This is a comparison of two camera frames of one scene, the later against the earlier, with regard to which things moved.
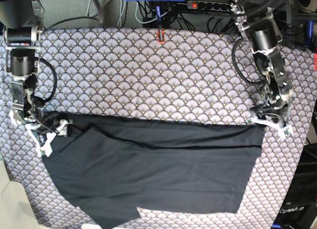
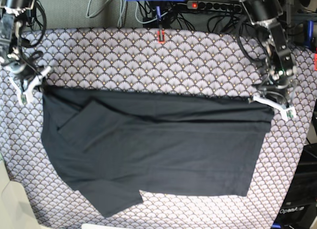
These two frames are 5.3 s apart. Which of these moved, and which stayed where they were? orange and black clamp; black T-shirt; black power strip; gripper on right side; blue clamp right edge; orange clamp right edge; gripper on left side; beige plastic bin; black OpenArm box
Moved: gripper on left side; gripper on right side; black T-shirt
Stayed: black power strip; orange clamp right edge; orange and black clamp; beige plastic bin; black OpenArm box; blue clamp right edge
